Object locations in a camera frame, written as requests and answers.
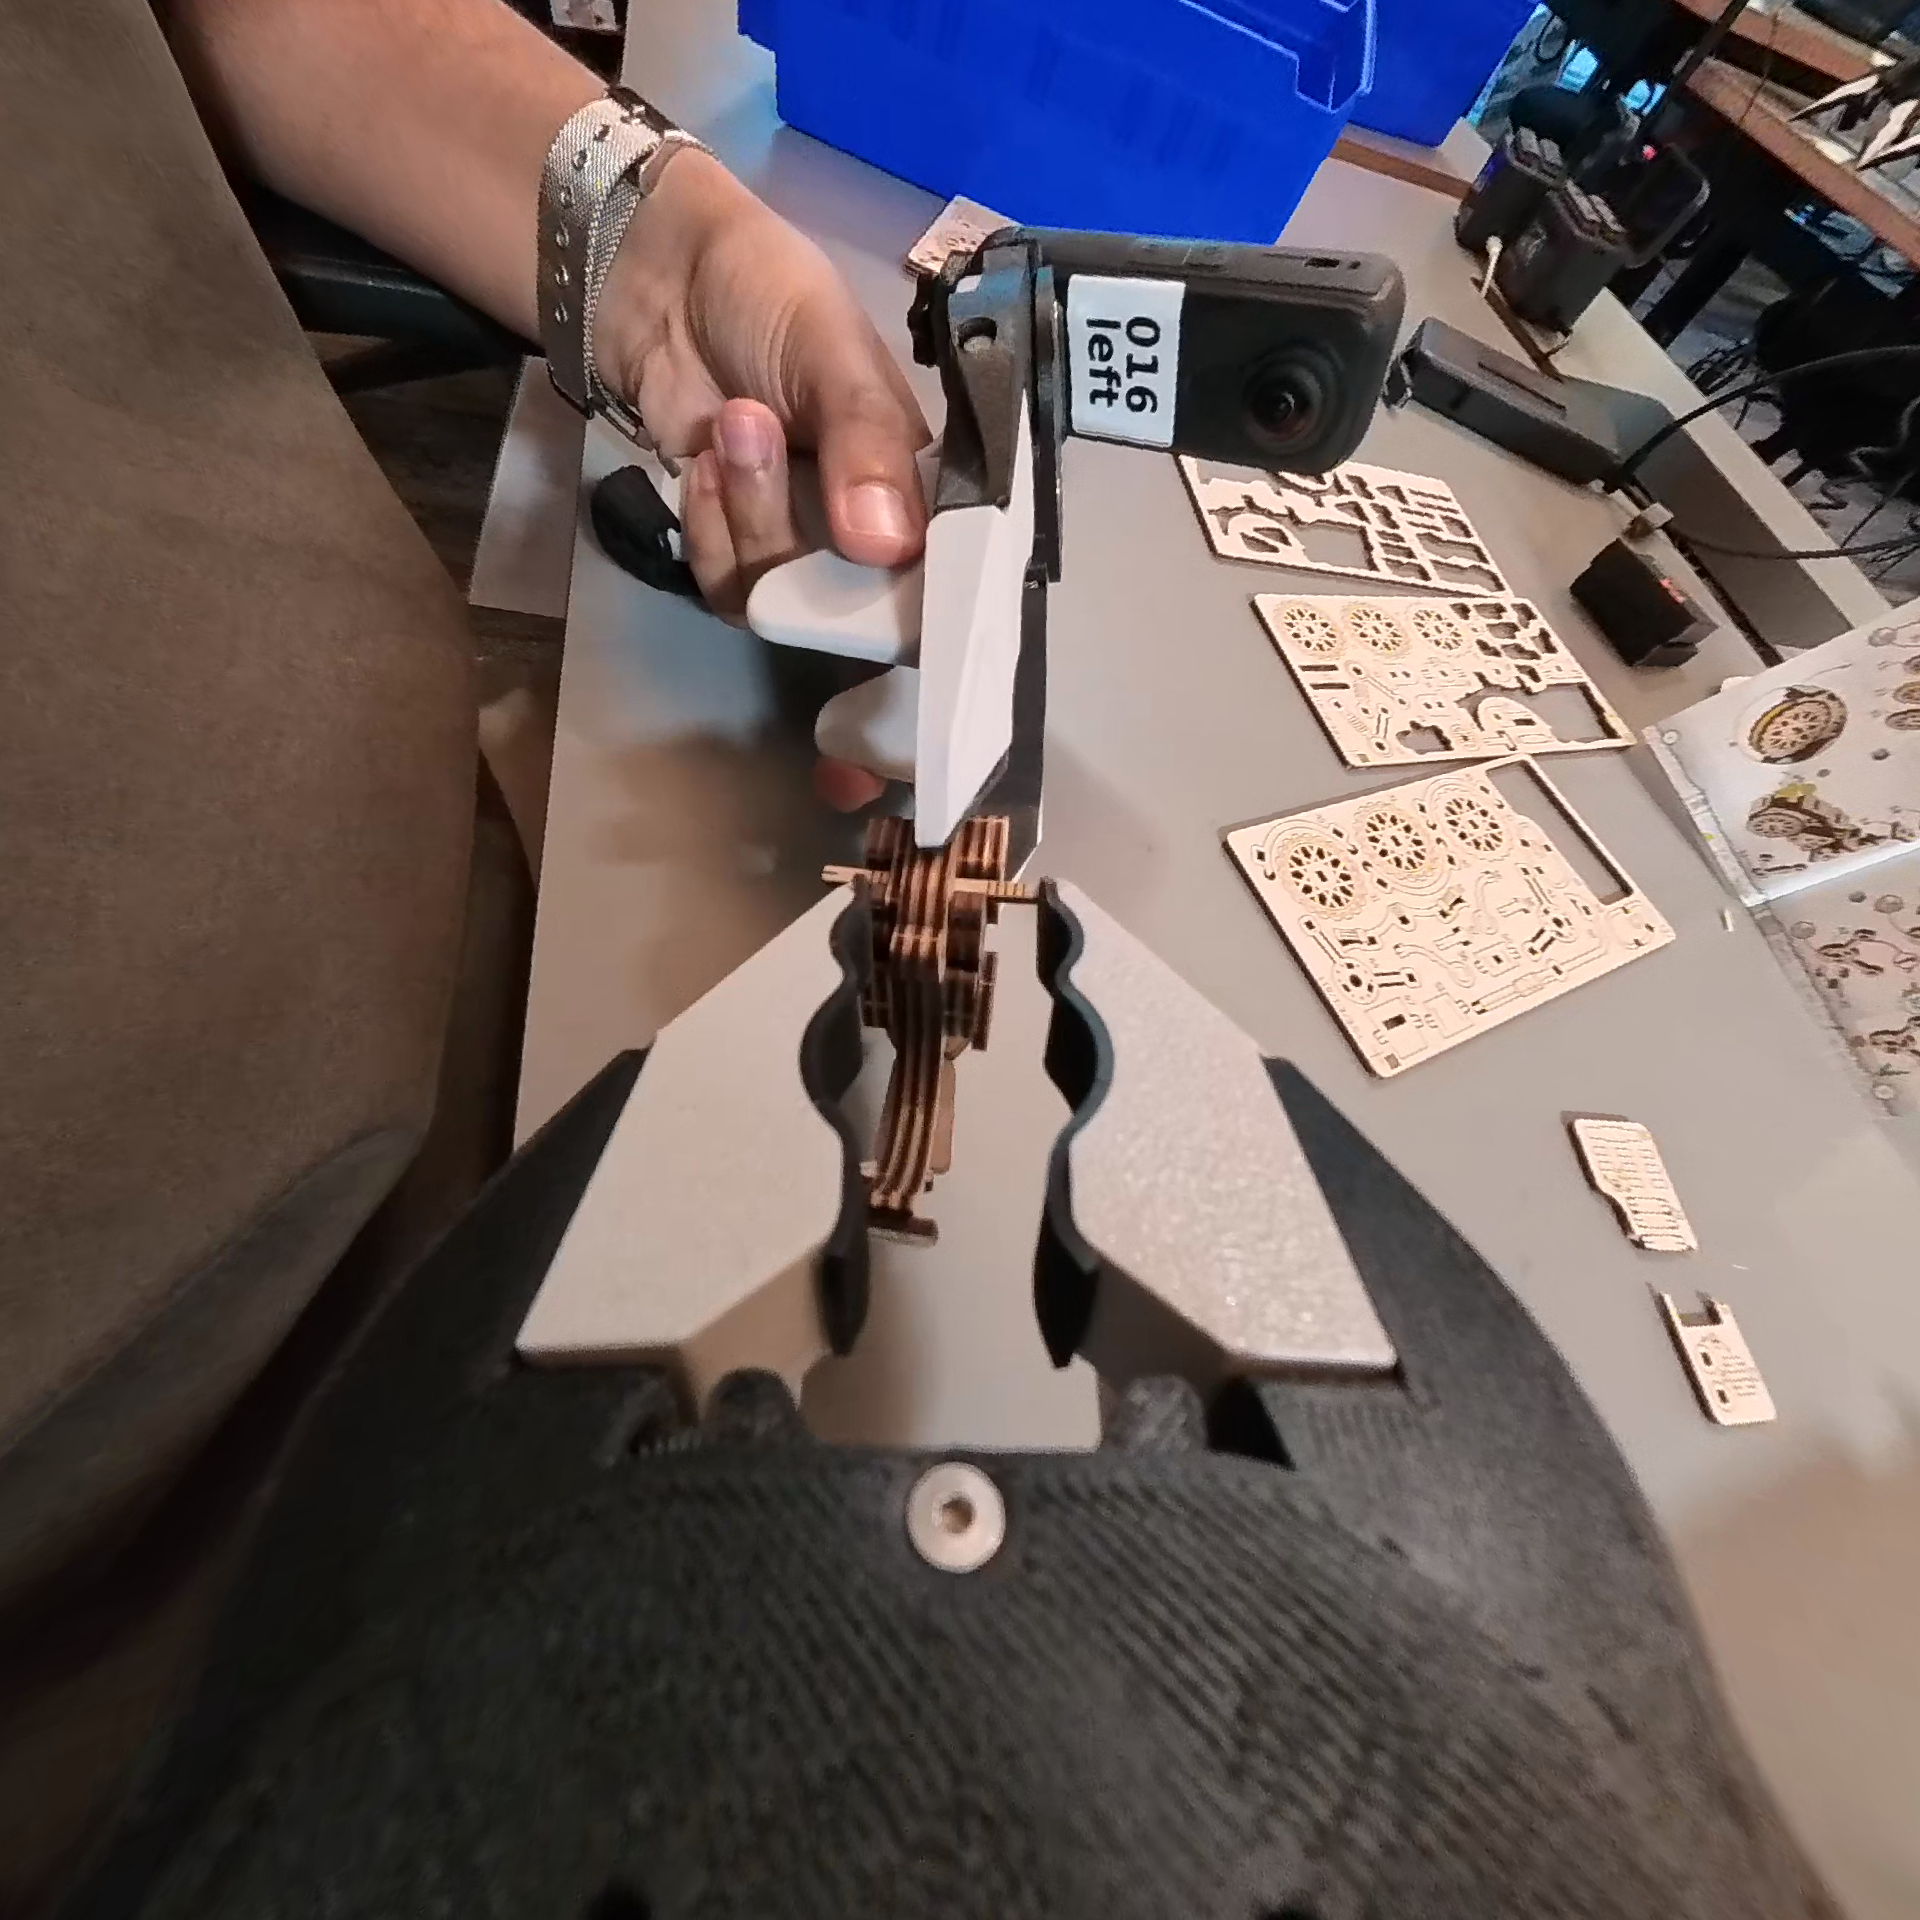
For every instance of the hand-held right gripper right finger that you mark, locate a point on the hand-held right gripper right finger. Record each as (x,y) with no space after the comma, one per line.
(1214,1214)

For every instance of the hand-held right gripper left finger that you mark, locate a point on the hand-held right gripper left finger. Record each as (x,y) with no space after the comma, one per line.
(705,1184)

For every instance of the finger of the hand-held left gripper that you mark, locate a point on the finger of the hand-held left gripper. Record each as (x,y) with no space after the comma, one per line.
(975,676)

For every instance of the brown wooden model assembly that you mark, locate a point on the brown wooden model assembly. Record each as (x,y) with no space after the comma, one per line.
(922,932)

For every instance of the person's left forearm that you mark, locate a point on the person's left forearm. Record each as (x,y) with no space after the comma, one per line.
(406,135)

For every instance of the person's left hand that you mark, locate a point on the person's left hand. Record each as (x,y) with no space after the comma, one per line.
(750,330)

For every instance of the stack of wooden sheets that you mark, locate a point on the stack of wooden sheets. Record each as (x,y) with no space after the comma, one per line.
(953,240)

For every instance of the wooden puzzle sheet large gears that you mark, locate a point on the wooden puzzle sheet large gears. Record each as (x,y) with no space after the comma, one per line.
(1441,961)

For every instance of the wooden puzzle sheet small gears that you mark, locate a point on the wooden puzzle sheet small gears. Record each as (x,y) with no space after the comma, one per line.
(1348,705)

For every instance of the wooden puzzle sheet mostly emptied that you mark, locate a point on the wooden puzzle sheet mostly emptied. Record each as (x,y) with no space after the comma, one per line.
(1348,517)

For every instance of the small engraved wooden piece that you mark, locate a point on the small engraved wooden piece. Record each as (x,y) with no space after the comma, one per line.
(1634,1184)

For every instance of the silver mesh wristwatch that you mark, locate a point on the silver mesh wristwatch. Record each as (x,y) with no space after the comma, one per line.
(578,240)

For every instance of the small notched wooden piece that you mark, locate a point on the small notched wooden piece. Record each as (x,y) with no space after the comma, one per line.
(1718,1358)

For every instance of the black power adapter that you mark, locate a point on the black power adapter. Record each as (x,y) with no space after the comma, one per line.
(1515,399)

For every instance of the black battery charger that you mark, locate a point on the black battery charger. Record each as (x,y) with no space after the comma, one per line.
(1576,240)

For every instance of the black chair armrest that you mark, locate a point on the black chair armrest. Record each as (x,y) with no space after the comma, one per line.
(388,306)

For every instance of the small black box red label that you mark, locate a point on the small black box red label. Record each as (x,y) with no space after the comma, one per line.
(1642,600)

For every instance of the person's brown shirt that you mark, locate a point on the person's brown shirt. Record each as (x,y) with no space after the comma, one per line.
(180,750)

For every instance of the illustrated instruction booklet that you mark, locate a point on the illustrated instruction booklet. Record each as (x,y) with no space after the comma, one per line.
(1800,781)

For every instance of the brown wooden table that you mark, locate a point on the brown wooden table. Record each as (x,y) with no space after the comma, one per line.
(1800,142)

